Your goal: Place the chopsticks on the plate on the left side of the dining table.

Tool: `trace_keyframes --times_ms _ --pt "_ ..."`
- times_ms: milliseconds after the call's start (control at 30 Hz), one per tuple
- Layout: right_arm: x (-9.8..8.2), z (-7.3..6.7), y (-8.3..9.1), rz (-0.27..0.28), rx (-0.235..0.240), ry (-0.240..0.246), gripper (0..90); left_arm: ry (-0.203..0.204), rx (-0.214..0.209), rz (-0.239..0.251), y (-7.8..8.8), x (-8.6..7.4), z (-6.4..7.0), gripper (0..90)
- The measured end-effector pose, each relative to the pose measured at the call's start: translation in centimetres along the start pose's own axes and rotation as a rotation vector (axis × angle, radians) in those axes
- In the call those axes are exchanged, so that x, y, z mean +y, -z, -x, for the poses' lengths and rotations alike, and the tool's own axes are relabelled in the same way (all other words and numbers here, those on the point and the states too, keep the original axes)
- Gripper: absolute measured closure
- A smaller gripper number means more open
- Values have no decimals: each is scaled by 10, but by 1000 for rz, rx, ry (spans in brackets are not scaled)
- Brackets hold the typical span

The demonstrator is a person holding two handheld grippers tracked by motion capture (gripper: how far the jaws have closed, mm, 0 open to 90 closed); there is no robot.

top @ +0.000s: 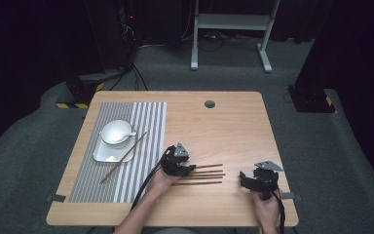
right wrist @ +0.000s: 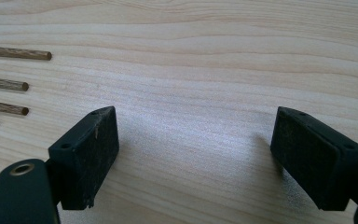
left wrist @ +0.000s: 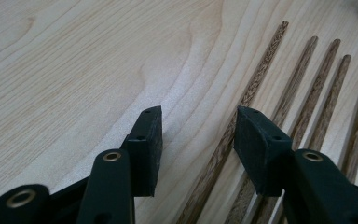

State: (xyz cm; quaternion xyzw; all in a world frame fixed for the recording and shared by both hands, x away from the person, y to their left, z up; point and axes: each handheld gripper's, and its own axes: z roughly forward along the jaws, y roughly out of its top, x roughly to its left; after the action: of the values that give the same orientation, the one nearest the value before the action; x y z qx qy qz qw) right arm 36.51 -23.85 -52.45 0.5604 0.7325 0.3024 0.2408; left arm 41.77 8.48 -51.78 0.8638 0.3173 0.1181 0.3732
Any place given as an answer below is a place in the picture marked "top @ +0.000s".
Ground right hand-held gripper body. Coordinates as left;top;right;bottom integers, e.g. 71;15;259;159
253;160;284;201

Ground white metal stand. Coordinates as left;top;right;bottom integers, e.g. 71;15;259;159
190;0;282;74

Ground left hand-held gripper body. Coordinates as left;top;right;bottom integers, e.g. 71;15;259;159
160;142;191;177

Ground grey tape strip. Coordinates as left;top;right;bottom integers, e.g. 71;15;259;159
283;191;303;201
46;193;67;204

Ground white square plate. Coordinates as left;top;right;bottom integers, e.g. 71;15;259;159
93;134;137;164

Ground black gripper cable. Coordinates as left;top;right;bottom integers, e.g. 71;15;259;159
130;145;176;212
271;189;286;234

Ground white bowl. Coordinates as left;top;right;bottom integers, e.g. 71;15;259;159
99;119;133;146

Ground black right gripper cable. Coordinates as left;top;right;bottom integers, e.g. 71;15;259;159
271;189;286;234

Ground black equipment tower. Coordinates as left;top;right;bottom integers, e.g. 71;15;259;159
116;0;141;72

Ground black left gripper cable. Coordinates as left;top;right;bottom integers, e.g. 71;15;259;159
130;145;176;212

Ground grey white striped placemat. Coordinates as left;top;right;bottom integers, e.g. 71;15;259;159
68;101;168;204

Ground white ceramic spoon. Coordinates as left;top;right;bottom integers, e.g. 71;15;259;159
111;130;138;144

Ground black floor cables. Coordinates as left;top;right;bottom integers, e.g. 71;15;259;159
109;62;149;93

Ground person's right hand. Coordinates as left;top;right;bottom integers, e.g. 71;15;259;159
250;189;282;226

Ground black stand with striped base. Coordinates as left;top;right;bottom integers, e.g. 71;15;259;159
286;84;337;114
55;72;106;110

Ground cable bundle under stand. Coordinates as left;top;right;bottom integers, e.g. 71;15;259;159
180;30;261;53

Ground person's left hand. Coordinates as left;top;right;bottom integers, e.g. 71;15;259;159
148;168;183;198

